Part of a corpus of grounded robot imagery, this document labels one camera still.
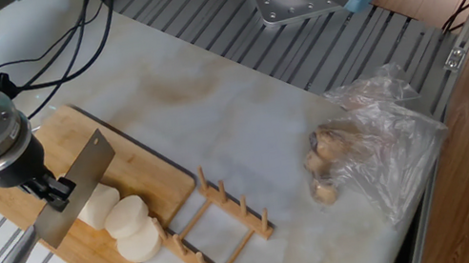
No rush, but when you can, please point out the black cable with metal plug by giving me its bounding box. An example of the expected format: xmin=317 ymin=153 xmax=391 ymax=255
xmin=5 ymin=0 xmax=134 ymax=122

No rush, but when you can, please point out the wooden cutting board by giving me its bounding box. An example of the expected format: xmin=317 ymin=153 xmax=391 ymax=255
xmin=0 ymin=86 xmax=211 ymax=263

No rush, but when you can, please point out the silver corner bracket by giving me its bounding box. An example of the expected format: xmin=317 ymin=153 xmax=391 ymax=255
xmin=440 ymin=45 xmax=469 ymax=74

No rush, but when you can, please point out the round white radish slice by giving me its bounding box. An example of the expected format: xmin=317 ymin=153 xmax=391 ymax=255
xmin=112 ymin=214 xmax=167 ymax=263
xmin=99 ymin=192 xmax=154 ymax=243

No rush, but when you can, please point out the steel cleaver knife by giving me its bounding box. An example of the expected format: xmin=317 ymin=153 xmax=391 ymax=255
xmin=0 ymin=126 xmax=135 ymax=263

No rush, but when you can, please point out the clear plastic bag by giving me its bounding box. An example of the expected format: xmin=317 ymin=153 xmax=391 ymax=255
xmin=291 ymin=54 xmax=465 ymax=238

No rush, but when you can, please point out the wooden peg rack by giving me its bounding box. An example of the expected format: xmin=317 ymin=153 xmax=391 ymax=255
xmin=144 ymin=154 xmax=282 ymax=263

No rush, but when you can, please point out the black cable with clip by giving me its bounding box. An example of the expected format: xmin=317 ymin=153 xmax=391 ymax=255
xmin=0 ymin=0 xmax=113 ymax=102

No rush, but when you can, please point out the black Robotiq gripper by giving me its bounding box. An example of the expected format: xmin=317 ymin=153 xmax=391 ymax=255
xmin=0 ymin=129 xmax=82 ymax=224

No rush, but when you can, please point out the white marble slab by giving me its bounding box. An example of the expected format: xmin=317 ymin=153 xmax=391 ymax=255
xmin=0 ymin=0 xmax=462 ymax=263

